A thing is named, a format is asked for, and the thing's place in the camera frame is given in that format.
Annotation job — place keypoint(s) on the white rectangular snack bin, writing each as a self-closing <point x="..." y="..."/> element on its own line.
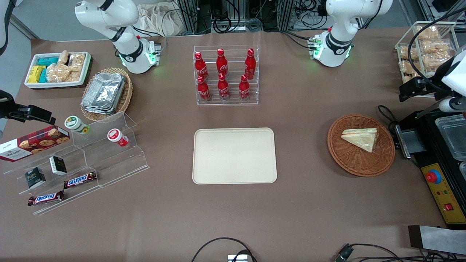
<point x="54" y="84"/>

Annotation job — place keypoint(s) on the red lid yogurt cup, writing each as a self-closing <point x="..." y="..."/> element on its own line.
<point x="116" y="136"/>

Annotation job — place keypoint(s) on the stacked aluminium foil containers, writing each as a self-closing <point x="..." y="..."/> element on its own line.
<point x="103" y="92"/>

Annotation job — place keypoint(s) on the clear acrylic step riser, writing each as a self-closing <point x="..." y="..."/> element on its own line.
<point x="116" y="163"/>
<point x="72" y="200"/>

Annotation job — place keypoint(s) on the red cola bottle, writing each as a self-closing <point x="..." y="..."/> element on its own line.
<point x="244" y="90"/>
<point x="250" y="65"/>
<point x="200" y="65"/>
<point x="223" y="89"/>
<point x="204" y="91"/>
<point x="222" y="63"/>

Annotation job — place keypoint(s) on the brown Snickers bar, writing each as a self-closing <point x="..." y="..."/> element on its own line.
<point x="80" y="179"/>
<point x="45" y="198"/>

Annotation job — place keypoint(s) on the light oval wicker basket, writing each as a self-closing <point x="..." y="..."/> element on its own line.
<point x="127" y="94"/>

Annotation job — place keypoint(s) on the green lid yogurt cup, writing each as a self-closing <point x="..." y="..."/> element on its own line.
<point x="75" y="124"/>

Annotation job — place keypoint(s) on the silver connector block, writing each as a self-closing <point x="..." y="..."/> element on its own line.
<point x="237" y="258"/>

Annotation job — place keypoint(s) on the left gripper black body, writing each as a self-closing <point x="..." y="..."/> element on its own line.
<point x="426" y="87"/>

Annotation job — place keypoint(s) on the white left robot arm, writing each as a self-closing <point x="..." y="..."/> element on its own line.
<point x="342" y="36"/>

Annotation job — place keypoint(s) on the aluminium frame post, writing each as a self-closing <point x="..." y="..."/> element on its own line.
<point x="189" y="14"/>

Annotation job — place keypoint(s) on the clear bag of crackers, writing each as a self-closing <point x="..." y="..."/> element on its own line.
<point x="75" y="76"/>
<point x="77" y="62"/>
<point x="58" y="72"/>
<point x="63" y="57"/>

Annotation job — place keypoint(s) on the teal snack packet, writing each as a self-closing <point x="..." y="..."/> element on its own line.
<point x="48" y="60"/>
<point x="43" y="75"/>

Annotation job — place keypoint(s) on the black box with white side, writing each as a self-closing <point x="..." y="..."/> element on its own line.
<point x="58" y="165"/>

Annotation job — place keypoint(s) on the yellow snack packet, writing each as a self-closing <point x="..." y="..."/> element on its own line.
<point x="35" y="74"/>

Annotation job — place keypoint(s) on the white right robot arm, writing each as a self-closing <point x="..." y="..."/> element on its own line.
<point x="109" y="14"/>

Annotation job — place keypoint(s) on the red emergency stop button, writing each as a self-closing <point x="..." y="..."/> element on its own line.
<point x="433" y="177"/>

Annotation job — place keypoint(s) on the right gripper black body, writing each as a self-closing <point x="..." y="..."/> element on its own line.
<point x="8" y="109"/>

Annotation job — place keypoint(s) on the clear bag of pastries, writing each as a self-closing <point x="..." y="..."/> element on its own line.
<point x="427" y="33"/>
<point x="406" y="52"/>
<point x="435" y="61"/>
<point x="406" y="67"/>
<point x="437" y="46"/>

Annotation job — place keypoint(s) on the red tartan cookie box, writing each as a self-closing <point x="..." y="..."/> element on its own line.
<point x="36" y="142"/>

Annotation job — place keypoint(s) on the beige plastic tray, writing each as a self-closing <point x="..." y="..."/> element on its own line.
<point x="233" y="156"/>

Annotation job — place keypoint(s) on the grey metal plate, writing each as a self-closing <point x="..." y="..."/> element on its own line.
<point x="437" y="238"/>

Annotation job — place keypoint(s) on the black sealing machine yellow panel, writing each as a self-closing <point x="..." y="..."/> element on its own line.
<point x="429" y="156"/>

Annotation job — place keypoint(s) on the brown round wicker basket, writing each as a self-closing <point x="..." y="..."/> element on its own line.
<point x="349" y="160"/>

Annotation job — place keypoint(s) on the triangle sandwich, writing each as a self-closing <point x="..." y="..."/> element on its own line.
<point x="360" y="139"/>

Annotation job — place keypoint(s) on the black box with gold print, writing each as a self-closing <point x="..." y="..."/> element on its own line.
<point x="35" y="177"/>

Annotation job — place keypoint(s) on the clear acrylic bottle rack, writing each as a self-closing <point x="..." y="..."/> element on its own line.
<point x="233" y="102"/>

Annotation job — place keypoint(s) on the clear plastic container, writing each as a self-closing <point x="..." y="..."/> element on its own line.
<point x="463" y="170"/>
<point x="453" y="136"/>

